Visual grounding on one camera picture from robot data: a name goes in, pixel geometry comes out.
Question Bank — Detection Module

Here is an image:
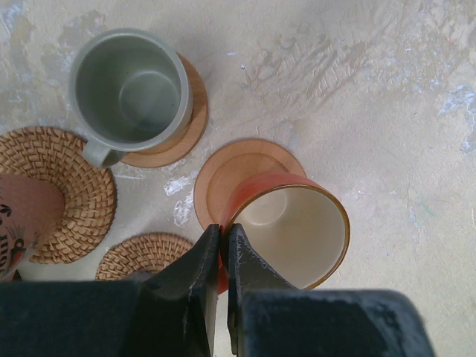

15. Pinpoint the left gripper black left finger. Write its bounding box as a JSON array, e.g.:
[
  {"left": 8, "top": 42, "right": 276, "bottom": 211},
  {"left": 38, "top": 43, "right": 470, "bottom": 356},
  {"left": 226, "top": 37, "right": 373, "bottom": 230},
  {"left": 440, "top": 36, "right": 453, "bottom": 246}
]
[{"left": 1, "top": 225, "right": 220, "bottom": 356}]

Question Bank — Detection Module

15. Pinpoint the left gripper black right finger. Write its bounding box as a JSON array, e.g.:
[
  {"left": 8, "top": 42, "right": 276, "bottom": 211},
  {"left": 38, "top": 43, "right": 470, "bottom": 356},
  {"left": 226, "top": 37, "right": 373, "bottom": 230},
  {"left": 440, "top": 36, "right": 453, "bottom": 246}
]
[{"left": 228, "top": 224, "right": 434, "bottom": 356}]

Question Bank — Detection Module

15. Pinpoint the woven light brown coaster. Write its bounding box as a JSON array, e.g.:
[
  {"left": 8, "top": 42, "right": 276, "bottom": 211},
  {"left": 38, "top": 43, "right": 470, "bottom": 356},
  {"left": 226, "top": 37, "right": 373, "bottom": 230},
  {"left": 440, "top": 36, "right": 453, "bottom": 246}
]
[
  {"left": 95, "top": 232, "right": 194, "bottom": 280},
  {"left": 1, "top": 126, "right": 117, "bottom": 264}
]

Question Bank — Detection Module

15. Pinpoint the small brown cup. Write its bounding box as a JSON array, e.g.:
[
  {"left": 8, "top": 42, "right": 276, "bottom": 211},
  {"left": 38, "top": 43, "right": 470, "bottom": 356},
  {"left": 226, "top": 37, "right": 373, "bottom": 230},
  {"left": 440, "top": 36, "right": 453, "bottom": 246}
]
[{"left": 219, "top": 172, "right": 350, "bottom": 292}]

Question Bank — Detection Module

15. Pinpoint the orange wooden coaster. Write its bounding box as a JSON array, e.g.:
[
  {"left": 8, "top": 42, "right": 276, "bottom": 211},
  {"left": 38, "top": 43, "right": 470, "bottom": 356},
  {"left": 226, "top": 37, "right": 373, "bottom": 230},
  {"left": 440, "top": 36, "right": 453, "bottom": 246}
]
[
  {"left": 120, "top": 51, "right": 209, "bottom": 169},
  {"left": 193, "top": 138, "right": 306, "bottom": 229}
]

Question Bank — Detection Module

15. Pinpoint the pink cup orange handle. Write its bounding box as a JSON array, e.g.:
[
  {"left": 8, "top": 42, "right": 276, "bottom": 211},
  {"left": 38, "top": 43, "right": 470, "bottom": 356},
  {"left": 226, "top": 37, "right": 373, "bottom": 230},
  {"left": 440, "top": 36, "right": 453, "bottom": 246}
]
[{"left": 1, "top": 174, "right": 65, "bottom": 281}]

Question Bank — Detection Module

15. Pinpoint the small olive grey cup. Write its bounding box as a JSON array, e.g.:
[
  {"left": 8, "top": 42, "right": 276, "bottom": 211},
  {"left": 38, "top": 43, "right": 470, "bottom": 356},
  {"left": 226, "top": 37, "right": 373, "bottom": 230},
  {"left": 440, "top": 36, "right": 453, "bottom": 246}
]
[{"left": 68, "top": 28, "right": 193, "bottom": 168}]

